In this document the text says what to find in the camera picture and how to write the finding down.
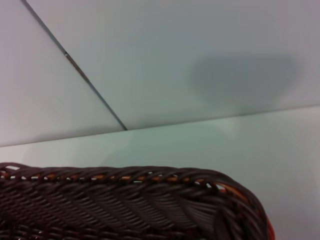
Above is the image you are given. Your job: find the dark brown woven plastic basket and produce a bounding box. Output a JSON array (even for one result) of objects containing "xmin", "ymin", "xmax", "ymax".
[{"xmin": 0, "ymin": 162, "xmax": 272, "ymax": 240}]

